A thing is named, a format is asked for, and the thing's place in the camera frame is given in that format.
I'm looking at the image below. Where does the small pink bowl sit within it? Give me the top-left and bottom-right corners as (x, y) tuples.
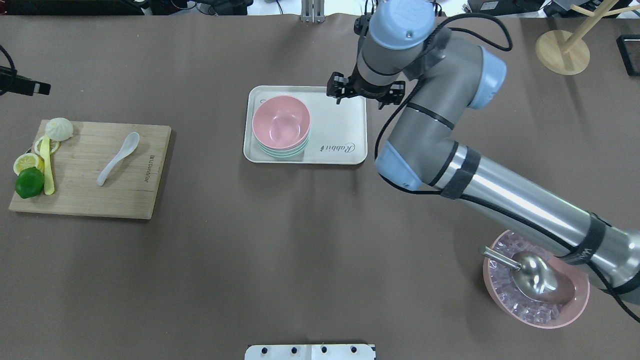
(251, 95), (312, 151)

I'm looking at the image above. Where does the wooden mug tree stand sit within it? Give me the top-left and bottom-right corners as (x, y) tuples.
(535, 0), (640, 76)

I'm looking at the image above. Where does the lemon slice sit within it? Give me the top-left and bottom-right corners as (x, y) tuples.
(31, 136), (61, 155)

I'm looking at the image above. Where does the white steamed bun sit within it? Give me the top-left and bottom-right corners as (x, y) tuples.
(45, 117), (74, 142)

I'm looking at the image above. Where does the green lime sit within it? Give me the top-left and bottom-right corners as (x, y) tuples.
(14, 167), (45, 199)

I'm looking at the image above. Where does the black tray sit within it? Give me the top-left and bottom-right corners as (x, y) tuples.
(615, 34), (640, 76)

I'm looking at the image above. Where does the yellow plastic spoon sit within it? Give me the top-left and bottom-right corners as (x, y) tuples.
(39, 135), (55, 196)

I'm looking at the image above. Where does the lemon half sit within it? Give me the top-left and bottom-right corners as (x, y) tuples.
(13, 152), (45, 175)

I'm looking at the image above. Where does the white rabbit serving tray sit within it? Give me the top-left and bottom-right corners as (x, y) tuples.
(243, 85), (368, 166)

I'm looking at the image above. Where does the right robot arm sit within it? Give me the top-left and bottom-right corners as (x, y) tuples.
(326, 0), (640, 305)

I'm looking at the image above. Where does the wooden cutting board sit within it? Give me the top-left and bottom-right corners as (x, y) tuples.
(8, 121), (172, 220)

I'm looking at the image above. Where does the large pink ice bowl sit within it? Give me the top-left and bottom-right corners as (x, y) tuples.
(482, 230), (591, 330)

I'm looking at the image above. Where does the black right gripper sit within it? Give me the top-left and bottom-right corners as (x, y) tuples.
(326, 71), (406, 110)

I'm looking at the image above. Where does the white ceramic spoon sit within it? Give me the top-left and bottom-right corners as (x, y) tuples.
(96, 132), (140, 187)

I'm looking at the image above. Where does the aluminium frame post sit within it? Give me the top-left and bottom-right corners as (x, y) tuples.
(300, 0), (326, 24)

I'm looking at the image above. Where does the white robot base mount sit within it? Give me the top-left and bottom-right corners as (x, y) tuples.
(244, 343), (377, 360)

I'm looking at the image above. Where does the metal ice scoop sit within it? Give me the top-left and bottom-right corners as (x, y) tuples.
(478, 246), (576, 305)

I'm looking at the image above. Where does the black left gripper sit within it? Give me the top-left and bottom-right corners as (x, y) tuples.
(0, 66), (51, 96)

